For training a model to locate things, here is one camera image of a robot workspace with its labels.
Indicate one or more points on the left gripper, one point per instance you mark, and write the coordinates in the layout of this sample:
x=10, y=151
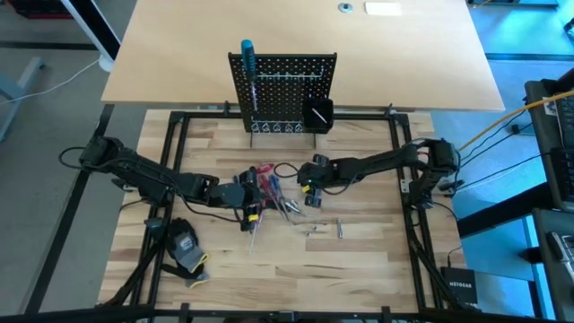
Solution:
x=251, y=197

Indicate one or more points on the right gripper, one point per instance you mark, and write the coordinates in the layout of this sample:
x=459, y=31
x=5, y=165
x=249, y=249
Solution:
x=316, y=175

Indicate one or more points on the grey black screwdriver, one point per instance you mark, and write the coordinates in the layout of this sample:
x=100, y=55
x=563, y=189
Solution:
x=235, y=180

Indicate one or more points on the blue transparent screwdriver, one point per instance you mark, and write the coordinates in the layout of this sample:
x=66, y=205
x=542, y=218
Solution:
x=274, y=184

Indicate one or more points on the long chrome deep socket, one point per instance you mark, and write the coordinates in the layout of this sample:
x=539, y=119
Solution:
x=339, y=228

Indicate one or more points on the teal black screwdriver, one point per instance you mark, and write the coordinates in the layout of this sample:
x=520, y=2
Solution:
x=247, y=56

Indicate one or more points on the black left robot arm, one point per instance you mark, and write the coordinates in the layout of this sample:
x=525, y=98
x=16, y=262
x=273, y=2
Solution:
x=143, y=175

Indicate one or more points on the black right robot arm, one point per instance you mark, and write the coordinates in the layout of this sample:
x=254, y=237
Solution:
x=381, y=163

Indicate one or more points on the black plastic bin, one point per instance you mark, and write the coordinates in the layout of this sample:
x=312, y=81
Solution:
x=329, y=128

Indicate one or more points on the black grey work glove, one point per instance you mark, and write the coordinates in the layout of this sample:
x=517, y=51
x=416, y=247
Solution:
x=184, y=244
x=197, y=281

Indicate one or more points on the black pegboard stand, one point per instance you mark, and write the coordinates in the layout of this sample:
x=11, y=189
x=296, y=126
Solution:
x=287, y=96

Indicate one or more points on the light wooden desk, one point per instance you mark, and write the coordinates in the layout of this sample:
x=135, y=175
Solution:
x=179, y=54

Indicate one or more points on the metal desk grommet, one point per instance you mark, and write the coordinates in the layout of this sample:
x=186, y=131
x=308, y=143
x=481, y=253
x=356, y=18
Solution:
x=345, y=7

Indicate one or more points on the white card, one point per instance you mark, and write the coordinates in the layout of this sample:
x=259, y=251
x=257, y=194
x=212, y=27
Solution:
x=383, y=9

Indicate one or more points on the black metal beam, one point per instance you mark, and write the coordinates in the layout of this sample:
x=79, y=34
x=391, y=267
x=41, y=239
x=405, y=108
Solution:
x=493, y=215

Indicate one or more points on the black equipment cart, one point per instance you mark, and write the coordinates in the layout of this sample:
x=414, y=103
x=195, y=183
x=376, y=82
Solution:
x=542, y=134

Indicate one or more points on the black equipment case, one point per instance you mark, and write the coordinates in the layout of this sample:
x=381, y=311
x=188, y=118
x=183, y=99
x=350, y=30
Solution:
x=545, y=278

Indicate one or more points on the white pole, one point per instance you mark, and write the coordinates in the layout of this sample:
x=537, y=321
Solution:
x=74, y=11

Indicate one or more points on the grey desk foot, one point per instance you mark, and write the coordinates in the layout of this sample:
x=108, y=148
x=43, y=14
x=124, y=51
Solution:
x=18, y=87

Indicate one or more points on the black red crate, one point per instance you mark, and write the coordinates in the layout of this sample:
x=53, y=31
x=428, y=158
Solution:
x=40, y=9

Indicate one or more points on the white looped hook rail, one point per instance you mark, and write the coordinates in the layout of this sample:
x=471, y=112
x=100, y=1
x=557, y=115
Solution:
x=275, y=122

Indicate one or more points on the white tool holder rail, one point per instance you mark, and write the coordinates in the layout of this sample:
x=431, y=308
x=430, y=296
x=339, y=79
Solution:
x=291, y=77

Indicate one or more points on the small black clamp mount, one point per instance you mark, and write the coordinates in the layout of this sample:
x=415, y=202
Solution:
x=153, y=225

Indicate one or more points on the black aluminium table frame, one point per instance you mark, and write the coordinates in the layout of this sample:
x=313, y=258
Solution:
x=224, y=314

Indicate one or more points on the black Netgear network switch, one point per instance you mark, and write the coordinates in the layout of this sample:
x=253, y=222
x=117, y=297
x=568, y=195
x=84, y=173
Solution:
x=458, y=285

